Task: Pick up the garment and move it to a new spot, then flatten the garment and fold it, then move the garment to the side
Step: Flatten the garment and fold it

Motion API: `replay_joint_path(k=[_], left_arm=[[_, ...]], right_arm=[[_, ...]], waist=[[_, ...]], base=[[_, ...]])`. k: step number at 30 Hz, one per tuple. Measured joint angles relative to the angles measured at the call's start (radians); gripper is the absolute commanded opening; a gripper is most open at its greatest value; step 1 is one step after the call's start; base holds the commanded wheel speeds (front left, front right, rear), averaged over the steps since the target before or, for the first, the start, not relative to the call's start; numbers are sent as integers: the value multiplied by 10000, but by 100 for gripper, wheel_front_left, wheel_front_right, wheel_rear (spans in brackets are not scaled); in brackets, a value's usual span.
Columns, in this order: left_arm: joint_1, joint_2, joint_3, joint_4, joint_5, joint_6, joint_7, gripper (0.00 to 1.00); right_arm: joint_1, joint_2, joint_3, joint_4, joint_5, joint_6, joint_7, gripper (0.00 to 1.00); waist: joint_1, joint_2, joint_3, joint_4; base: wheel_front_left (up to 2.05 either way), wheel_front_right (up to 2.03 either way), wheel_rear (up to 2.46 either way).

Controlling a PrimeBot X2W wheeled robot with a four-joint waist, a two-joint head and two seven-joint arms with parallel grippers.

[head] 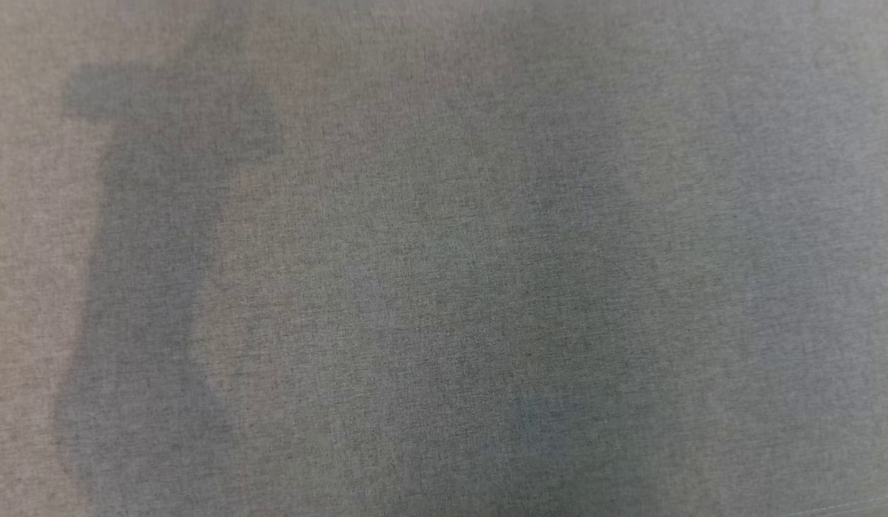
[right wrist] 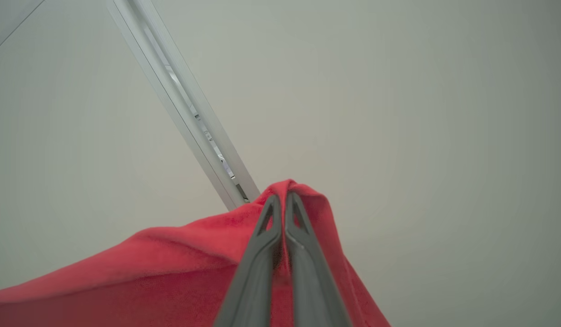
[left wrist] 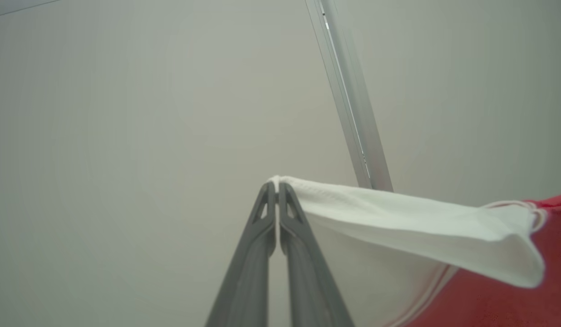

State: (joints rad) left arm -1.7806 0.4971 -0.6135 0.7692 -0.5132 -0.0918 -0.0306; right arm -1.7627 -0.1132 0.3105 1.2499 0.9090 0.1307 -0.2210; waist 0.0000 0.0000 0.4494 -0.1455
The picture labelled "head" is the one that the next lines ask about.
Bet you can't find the grey fabric sofa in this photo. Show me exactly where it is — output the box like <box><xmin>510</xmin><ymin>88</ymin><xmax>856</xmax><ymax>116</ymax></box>
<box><xmin>0</xmin><ymin>0</ymin><xmax>888</xmax><ymax>517</ymax></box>

